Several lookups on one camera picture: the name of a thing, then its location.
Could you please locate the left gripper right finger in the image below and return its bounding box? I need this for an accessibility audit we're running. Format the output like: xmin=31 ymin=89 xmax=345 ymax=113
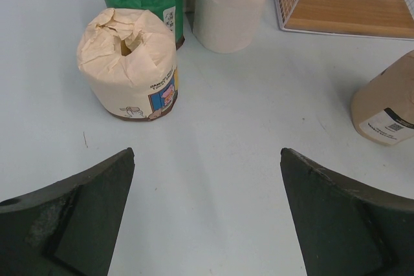
xmin=280 ymin=148 xmax=413 ymax=275

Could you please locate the cream cartoon roll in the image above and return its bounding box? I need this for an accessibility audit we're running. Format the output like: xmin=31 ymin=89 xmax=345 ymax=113
xmin=77 ymin=8 xmax=179 ymax=121

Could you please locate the white wire wooden shelf rack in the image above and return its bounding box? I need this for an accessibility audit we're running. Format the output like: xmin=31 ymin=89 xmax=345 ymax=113
xmin=274 ymin=0 xmax=413 ymax=40

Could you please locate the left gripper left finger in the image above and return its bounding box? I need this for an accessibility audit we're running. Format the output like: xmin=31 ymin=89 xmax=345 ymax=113
xmin=1 ymin=148 xmax=135 ymax=275

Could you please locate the brown wrapped paper roll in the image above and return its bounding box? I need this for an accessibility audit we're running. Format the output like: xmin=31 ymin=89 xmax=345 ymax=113
xmin=351 ymin=51 xmax=413 ymax=146

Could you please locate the unwrapped white paper roll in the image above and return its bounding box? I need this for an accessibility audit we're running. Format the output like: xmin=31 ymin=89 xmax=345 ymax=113
xmin=193 ymin=0 xmax=266 ymax=54

